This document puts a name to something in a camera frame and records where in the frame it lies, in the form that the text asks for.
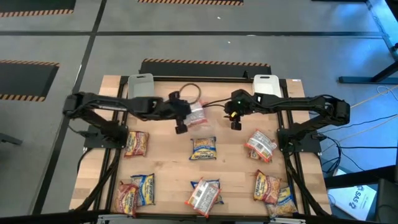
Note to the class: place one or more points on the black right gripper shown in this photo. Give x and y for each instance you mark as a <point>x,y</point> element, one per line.
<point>242,105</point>

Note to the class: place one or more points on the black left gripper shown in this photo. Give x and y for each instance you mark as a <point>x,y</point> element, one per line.
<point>175,110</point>

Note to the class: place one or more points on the orange Maruchan ramen packet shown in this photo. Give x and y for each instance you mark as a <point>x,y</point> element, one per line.
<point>196,115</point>
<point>261,143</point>
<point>203,197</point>

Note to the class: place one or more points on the blue Maruchan ramen packet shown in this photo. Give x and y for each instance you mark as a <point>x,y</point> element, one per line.
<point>286,202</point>
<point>216,183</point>
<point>203,148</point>
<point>145,188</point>

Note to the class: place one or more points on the white plastic bin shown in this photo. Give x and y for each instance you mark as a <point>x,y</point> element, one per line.
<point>266,84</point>

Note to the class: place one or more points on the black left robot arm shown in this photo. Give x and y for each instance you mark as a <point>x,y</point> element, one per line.
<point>124,104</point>

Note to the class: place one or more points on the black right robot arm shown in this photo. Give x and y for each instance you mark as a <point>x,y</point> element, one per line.
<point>295,101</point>

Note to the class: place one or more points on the black hazard-striped floor mat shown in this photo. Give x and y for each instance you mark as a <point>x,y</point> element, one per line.
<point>25,81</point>
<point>202,71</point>
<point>31,4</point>
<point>186,2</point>

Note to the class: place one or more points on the light grey plastic bin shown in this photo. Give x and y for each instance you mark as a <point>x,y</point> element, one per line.
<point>141,84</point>

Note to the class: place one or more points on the black floor beam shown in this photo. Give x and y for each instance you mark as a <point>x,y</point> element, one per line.
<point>357,178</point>

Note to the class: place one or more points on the white printed cardboard box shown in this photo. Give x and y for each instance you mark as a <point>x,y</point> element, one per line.
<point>351,202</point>

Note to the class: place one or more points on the black rig crossbeam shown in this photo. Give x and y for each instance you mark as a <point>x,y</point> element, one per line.
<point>46,217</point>

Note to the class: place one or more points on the grey furniture foot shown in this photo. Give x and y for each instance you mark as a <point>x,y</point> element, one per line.
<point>9,139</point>

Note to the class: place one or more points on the black chair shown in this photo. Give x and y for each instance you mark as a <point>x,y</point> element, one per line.
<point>387,202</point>

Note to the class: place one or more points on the black aluminium rig frame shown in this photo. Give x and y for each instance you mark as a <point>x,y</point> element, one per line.
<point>217,79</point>

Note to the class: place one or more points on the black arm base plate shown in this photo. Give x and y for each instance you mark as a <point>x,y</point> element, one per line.
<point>90,141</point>
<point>313,144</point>

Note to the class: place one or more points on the silver aluminium bracket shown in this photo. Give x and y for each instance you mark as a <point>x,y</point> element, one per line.
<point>287,221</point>
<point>115,217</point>

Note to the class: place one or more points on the black desk frame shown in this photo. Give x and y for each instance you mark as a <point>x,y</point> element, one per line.
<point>367,80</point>

